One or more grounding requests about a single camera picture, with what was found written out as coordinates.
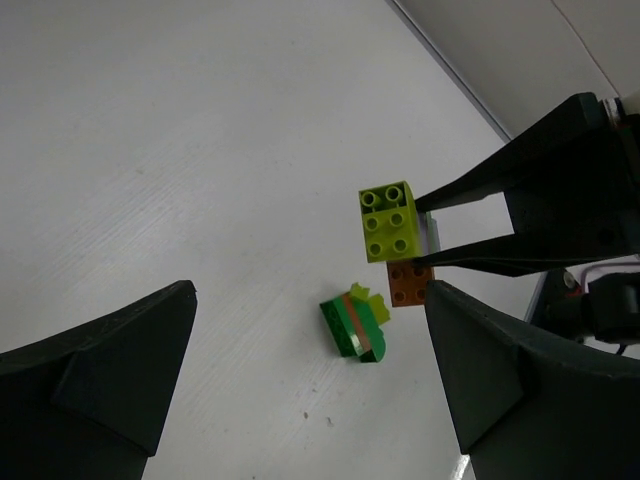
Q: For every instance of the lavender lego brick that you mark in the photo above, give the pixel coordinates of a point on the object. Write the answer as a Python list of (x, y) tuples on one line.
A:
[(432, 234)]

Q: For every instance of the green and orange lego stack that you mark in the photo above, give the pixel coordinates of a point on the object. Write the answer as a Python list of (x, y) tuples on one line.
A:
[(354, 319)]

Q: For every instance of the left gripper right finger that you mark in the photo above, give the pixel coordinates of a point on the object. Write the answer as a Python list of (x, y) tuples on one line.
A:
[(528, 404)]

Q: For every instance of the orange lego plate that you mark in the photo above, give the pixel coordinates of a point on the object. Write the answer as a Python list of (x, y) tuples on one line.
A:
[(407, 282)]

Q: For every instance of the lime green lego brick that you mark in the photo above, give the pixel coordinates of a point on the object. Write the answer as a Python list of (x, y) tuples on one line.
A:
[(390, 223)]

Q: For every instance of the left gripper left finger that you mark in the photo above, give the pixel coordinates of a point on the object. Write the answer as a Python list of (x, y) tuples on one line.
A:
[(91, 402)]

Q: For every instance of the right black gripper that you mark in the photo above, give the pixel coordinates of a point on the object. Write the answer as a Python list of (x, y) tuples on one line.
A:
[(571, 184)]

